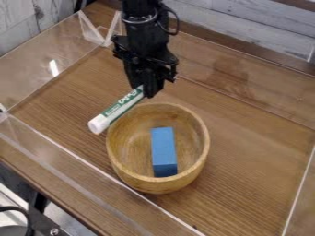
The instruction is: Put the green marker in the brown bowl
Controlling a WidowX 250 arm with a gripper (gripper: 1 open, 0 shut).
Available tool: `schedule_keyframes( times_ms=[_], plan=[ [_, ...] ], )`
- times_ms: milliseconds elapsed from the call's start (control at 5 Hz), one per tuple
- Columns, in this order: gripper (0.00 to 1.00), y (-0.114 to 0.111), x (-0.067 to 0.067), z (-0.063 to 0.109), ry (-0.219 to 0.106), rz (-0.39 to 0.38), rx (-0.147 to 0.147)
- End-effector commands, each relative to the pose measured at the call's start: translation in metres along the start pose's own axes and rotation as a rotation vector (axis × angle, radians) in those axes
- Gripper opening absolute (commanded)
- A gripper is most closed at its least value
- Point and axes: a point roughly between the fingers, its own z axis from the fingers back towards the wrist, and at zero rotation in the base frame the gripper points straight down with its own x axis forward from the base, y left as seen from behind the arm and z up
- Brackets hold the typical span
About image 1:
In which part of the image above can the brown wooden bowl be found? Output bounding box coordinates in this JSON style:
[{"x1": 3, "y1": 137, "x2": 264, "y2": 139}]
[{"x1": 105, "y1": 102, "x2": 210, "y2": 195}]

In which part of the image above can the clear acrylic tray wall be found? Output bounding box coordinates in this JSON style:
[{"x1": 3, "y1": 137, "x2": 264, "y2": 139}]
[{"x1": 0, "y1": 6, "x2": 315, "y2": 236}]

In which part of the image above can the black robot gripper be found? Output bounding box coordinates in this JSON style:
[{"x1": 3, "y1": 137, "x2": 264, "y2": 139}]
[{"x1": 112, "y1": 15, "x2": 178, "y2": 99}]

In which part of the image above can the black metal table frame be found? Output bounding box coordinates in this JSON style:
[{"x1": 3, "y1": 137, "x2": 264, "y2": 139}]
[{"x1": 26, "y1": 192, "x2": 70, "y2": 236}]

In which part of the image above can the green and white marker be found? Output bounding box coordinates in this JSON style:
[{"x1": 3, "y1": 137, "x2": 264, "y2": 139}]
[{"x1": 86, "y1": 86, "x2": 144, "y2": 135}]

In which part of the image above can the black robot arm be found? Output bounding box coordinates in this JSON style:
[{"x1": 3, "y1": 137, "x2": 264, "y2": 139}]
[{"x1": 110, "y1": 0, "x2": 180, "y2": 99}]

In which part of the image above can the black cable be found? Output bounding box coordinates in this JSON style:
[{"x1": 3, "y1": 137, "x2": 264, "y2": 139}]
[{"x1": 0, "y1": 206, "x2": 35, "y2": 236}]

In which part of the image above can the blue rectangular block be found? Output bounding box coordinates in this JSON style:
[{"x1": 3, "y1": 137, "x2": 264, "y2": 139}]
[{"x1": 149, "y1": 127, "x2": 178, "y2": 177}]

